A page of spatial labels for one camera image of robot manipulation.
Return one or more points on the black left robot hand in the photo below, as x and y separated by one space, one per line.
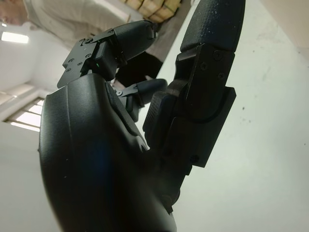
96 157

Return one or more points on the wooden crate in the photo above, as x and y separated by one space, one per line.
159 9

